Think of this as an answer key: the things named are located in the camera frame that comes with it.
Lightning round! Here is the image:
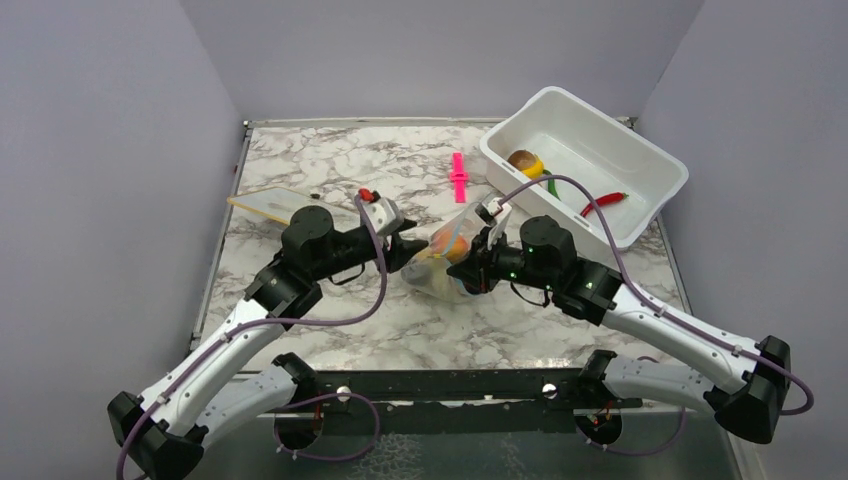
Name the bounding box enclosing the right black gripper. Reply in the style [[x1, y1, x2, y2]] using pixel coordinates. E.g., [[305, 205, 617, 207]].
[[447, 225, 557, 295]]

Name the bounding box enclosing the orange pumpkin toy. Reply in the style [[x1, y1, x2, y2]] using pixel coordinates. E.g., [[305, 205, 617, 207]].
[[429, 230, 453, 257]]

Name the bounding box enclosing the clear zip top bag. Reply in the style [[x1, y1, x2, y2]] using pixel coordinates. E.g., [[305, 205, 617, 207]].
[[400, 201, 485, 303]]

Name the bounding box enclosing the peach toy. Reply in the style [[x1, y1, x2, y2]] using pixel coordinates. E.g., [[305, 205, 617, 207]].
[[441, 234, 469, 263]]

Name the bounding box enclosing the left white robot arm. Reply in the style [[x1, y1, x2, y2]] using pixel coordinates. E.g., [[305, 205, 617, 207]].
[[107, 197, 427, 479]]

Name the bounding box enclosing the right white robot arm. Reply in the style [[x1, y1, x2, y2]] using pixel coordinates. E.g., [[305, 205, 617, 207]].
[[447, 216, 790, 444]]

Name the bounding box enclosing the pink plastic clip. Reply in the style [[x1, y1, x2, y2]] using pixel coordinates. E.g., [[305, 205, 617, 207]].
[[449, 152, 469, 204]]

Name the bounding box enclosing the green cucumber toy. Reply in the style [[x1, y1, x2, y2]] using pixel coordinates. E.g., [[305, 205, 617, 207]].
[[543, 169, 559, 199]]

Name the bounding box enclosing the yellow banana toy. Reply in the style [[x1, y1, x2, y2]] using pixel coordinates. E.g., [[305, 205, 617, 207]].
[[521, 157, 545, 179]]

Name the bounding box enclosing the red chili pepper toy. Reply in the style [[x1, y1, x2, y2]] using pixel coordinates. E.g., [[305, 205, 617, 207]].
[[580, 192, 629, 218]]

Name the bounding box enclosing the white plastic bin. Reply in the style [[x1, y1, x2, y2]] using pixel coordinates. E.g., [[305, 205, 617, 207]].
[[479, 86, 689, 262]]

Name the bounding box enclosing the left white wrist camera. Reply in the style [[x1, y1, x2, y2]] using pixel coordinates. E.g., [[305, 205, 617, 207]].
[[357, 188, 405, 238]]

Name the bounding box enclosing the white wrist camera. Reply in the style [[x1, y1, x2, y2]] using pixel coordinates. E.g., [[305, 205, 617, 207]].
[[475, 196, 512, 250], [357, 188, 405, 238]]

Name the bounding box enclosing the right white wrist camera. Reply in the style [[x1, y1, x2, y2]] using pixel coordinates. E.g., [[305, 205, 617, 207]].
[[475, 196, 512, 250]]

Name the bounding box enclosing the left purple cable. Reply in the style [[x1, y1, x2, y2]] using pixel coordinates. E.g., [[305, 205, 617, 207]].
[[115, 193, 389, 480]]

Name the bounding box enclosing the purple cable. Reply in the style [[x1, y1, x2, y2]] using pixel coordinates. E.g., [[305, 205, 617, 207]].
[[496, 174, 816, 417], [115, 193, 389, 480]]

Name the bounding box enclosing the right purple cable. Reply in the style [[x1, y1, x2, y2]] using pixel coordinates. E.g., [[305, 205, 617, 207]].
[[496, 174, 816, 417]]

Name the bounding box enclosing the black metal base rail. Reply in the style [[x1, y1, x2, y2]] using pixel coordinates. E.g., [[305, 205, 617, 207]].
[[271, 354, 642, 447]]

